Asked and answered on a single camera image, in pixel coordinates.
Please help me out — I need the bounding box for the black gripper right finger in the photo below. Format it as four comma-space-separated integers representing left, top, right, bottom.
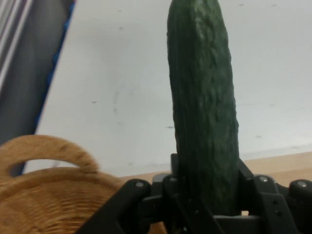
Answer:
234, 159, 312, 234

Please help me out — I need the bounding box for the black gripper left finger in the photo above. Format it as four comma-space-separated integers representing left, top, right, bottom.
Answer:
77, 153, 215, 234

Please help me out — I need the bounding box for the dark green cucumber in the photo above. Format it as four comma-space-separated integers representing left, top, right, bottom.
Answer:
166, 0, 240, 216

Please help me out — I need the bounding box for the woven wicker basket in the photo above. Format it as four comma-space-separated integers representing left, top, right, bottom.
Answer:
0, 134, 169, 234

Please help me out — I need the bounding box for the silver metal rail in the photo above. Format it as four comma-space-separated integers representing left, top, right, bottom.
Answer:
0, 0, 34, 91

